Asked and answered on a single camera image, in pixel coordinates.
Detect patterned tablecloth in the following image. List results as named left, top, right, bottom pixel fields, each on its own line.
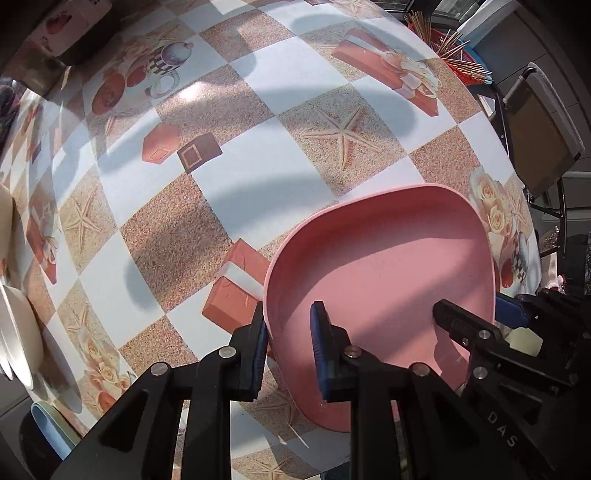
left=0, top=0, right=542, bottom=480

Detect folding chair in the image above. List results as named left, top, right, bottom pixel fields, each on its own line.
left=491, top=62, right=585, bottom=235

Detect strawberry print mug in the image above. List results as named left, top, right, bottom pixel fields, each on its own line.
left=30, top=0, right=112, bottom=58

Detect pink rectangular plate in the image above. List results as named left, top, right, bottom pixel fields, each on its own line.
left=263, top=184, right=496, bottom=432

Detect white bowl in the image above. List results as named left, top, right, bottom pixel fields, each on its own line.
left=0, top=184, right=13, bottom=261
left=1, top=284, right=44, bottom=390

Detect blue rectangular plate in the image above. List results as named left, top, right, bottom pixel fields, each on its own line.
left=30, top=402, right=81, bottom=460

